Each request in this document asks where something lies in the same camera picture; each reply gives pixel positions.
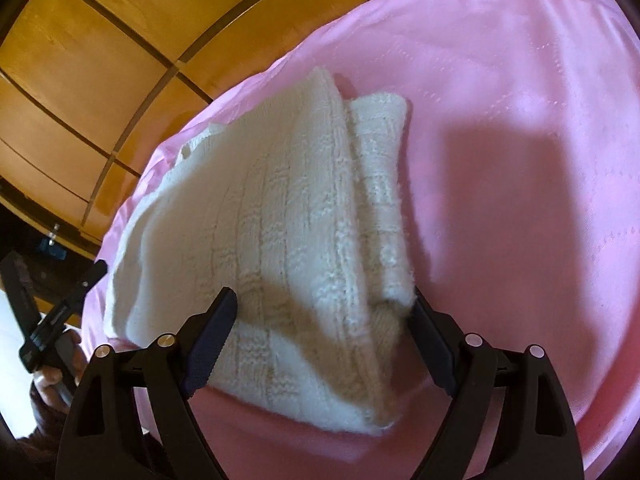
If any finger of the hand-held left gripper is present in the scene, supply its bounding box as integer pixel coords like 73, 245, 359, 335
62, 259, 109, 313

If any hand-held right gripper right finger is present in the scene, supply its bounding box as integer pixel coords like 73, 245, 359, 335
410, 287, 583, 480

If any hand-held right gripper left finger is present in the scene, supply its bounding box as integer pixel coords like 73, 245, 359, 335
55, 287, 238, 480

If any white knit sweater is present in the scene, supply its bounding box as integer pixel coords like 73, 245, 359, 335
102, 66, 416, 436

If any person's left forearm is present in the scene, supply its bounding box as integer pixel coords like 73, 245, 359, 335
17, 390, 68, 478

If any person's left hand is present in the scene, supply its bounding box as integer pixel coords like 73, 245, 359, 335
30, 329, 90, 413

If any wooden wardrobe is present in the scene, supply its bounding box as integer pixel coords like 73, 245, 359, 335
0, 0, 381, 261

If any pink bed sheet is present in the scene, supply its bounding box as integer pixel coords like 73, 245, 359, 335
82, 0, 640, 480

